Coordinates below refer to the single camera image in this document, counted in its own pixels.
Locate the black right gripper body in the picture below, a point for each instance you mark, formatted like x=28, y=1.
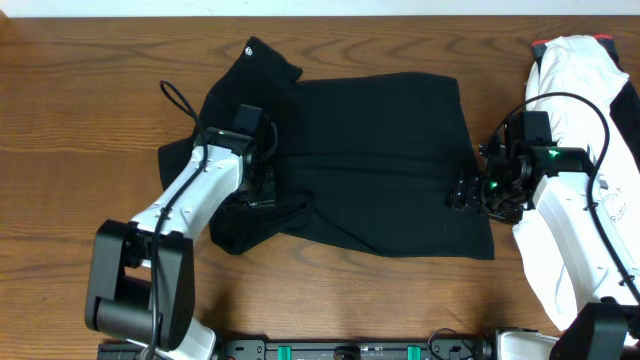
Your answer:
x=492, y=196

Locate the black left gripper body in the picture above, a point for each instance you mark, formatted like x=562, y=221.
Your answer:
x=263, y=186

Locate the black t-shirt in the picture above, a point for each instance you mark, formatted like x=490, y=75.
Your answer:
x=362, y=163

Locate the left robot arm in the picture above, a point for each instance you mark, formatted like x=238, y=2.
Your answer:
x=142, y=283

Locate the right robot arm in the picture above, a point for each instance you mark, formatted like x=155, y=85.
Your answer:
x=558, y=184

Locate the white clothes pile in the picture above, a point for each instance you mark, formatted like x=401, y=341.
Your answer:
x=542, y=263

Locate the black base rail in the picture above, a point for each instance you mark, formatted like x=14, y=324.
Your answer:
x=444, y=345

